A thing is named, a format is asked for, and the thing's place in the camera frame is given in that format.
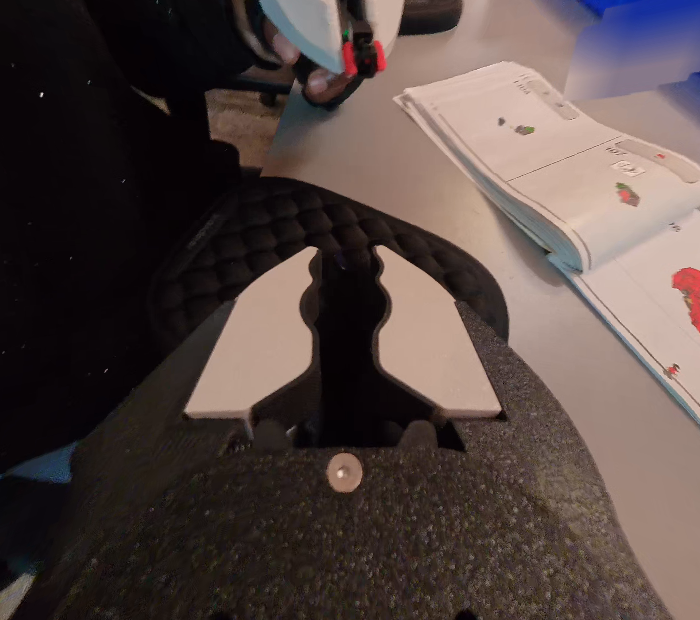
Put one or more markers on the office chair base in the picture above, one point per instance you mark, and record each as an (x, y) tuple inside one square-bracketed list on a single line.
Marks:
[(262, 84)]

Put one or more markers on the black quilted wrist rest pad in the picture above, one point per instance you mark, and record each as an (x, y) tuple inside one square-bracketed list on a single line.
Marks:
[(284, 226)]

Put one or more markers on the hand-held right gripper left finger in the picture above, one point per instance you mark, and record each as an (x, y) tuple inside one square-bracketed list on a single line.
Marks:
[(268, 335)]

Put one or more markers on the person's left hand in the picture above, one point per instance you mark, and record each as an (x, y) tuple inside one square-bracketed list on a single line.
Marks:
[(325, 87)]

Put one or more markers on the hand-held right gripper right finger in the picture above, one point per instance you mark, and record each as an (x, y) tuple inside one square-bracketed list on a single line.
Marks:
[(426, 341)]

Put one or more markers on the lego instruction booklet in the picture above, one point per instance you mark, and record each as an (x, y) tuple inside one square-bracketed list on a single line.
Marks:
[(492, 139)]

